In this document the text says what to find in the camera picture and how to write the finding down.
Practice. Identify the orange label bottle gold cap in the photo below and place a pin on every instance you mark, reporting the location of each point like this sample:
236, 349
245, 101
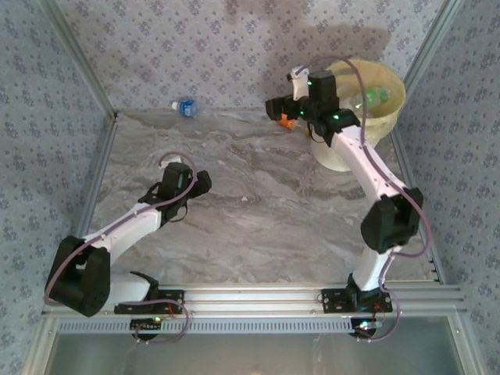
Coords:
288, 123

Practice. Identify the clear bottle green label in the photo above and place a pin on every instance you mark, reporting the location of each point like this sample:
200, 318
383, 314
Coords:
377, 95

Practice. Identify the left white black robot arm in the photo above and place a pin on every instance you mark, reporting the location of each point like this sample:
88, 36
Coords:
125, 226

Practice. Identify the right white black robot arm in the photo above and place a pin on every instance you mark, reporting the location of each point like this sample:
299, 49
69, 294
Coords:
367, 164

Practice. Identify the cream plastic bin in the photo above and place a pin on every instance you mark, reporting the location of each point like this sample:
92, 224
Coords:
386, 117

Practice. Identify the blue label clear water bottle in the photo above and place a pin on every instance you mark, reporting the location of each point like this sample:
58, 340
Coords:
187, 108

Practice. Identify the grey metal panel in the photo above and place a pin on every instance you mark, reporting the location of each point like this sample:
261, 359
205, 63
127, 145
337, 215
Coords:
250, 355

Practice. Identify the aluminium side rail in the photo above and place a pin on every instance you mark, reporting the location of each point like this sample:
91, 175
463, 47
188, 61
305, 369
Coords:
91, 183

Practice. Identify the aluminium frame post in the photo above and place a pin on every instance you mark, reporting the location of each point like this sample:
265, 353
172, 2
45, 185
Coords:
80, 58
429, 43

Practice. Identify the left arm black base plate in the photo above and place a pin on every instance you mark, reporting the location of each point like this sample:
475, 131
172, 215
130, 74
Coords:
172, 298

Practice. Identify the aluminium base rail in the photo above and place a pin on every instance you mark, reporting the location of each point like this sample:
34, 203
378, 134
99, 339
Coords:
250, 301

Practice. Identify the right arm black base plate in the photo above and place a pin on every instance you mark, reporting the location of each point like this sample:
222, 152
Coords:
334, 301

